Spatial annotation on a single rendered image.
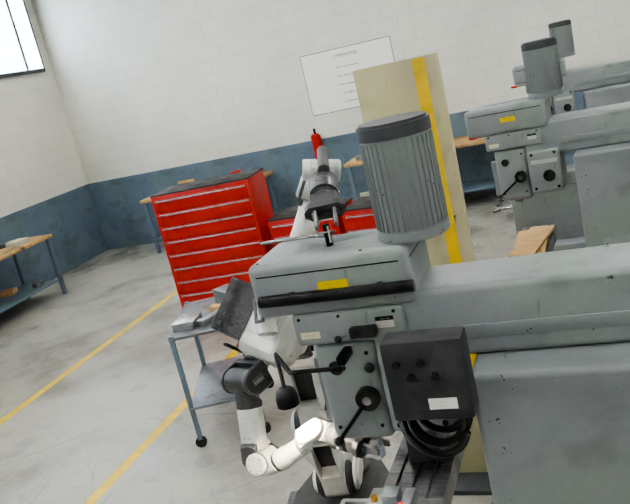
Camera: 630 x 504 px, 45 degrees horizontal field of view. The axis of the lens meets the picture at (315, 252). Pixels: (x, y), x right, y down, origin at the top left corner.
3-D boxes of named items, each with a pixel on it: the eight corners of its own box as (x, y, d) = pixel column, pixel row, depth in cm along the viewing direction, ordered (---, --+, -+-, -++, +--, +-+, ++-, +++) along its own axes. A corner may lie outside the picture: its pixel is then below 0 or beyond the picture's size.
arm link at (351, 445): (353, 440, 233) (324, 433, 242) (359, 468, 235) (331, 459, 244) (378, 421, 241) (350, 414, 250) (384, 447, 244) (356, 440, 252)
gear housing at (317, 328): (297, 348, 220) (289, 316, 218) (322, 316, 242) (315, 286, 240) (409, 338, 208) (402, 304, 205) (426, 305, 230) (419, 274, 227)
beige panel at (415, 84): (424, 496, 419) (332, 76, 364) (436, 456, 455) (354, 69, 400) (520, 495, 401) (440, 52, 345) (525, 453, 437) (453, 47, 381)
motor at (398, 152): (371, 248, 206) (345, 131, 198) (387, 228, 224) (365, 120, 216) (444, 238, 199) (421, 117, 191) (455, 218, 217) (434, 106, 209)
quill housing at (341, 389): (334, 442, 228) (310, 344, 220) (352, 409, 247) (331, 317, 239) (395, 440, 221) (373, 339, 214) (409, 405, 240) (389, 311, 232)
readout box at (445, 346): (393, 424, 188) (376, 346, 183) (401, 406, 196) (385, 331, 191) (475, 421, 181) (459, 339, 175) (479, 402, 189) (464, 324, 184)
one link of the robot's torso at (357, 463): (322, 475, 346) (315, 449, 343) (365, 469, 342) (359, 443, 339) (316, 502, 326) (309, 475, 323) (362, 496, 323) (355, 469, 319)
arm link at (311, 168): (303, 197, 236) (302, 174, 244) (337, 197, 236) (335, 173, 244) (303, 168, 228) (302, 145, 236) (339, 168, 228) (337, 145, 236)
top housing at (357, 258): (257, 320, 220) (243, 267, 216) (288, 289, 244) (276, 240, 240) (416, 304, 203) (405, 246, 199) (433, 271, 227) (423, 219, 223)
